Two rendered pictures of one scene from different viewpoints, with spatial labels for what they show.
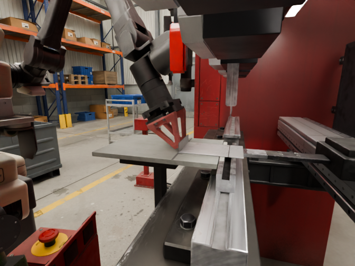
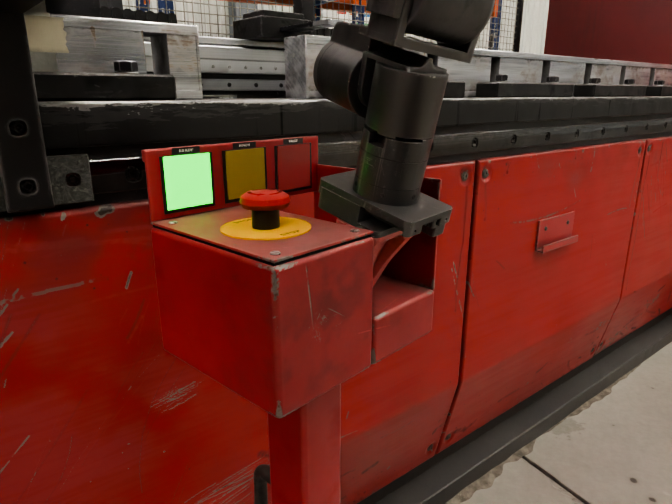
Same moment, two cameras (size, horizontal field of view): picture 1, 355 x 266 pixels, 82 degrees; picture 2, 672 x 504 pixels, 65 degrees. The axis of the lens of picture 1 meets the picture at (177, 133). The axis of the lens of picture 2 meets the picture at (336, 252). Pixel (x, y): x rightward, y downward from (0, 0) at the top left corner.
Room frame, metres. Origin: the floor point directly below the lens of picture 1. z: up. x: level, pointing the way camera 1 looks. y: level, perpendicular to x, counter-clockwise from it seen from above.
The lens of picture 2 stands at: (0.70, 0.57, 0.88)
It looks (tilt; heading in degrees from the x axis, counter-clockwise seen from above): 17 degrees down; 215
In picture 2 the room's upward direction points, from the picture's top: straight up
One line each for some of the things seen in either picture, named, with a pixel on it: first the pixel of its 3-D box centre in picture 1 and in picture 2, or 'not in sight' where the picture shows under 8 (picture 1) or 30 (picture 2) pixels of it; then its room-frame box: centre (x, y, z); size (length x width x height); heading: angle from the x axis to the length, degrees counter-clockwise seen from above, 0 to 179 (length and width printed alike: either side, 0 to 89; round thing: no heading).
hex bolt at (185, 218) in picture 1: (187, 220); (126, 67); (0.30, -0.02, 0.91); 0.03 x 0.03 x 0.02
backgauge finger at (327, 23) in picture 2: not in sight; (293, 23); (-0.13, -0.12, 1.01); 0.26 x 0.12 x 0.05; 74
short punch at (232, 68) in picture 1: (232, 90); not in sight; (0.42, -0.11, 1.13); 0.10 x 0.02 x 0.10; 164
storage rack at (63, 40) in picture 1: (86, 64); not in sight; (7.36, 3.14, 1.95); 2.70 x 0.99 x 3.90; 155
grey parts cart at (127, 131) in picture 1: (135, 122); not in sight; (3.89, 0.81, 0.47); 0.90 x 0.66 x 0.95; 155
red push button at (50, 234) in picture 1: (49, 239); (265, 213); (0.40, 0.29, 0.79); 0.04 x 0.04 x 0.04
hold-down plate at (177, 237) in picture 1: (198, 201); (36, 86); (0.40, -0.04, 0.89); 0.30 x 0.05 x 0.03; 164
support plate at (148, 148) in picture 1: (164, 147); not in sight; (0.46, 0.03, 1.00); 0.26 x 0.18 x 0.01; 74
